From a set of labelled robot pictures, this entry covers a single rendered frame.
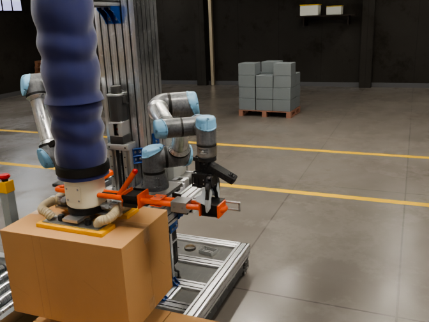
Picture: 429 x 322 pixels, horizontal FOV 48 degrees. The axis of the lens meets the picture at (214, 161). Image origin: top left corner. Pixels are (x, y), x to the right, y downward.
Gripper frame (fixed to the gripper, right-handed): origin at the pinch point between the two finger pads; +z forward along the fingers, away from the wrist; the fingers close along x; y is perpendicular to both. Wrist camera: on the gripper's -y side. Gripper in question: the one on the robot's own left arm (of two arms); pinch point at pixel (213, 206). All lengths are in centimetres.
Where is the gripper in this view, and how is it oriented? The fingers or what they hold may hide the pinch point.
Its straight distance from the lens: 186.6
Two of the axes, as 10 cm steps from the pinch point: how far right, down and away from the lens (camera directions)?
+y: -9.2, -0.9, 3.7
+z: 0.3, 9.5, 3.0
